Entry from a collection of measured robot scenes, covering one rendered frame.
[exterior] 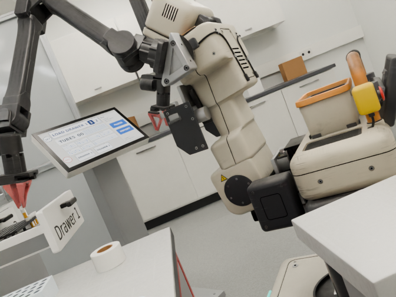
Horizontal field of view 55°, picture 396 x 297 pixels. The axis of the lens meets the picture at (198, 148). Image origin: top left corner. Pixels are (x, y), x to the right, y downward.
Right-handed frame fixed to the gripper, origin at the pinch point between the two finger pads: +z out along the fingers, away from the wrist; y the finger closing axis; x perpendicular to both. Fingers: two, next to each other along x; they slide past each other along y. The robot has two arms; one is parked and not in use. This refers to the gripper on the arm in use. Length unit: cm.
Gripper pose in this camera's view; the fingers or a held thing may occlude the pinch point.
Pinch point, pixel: (21, 205)
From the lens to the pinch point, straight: 118.8
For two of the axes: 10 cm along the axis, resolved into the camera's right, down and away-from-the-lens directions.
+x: -1.0, -0.6, 9.9
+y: 9.9, -1.4, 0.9
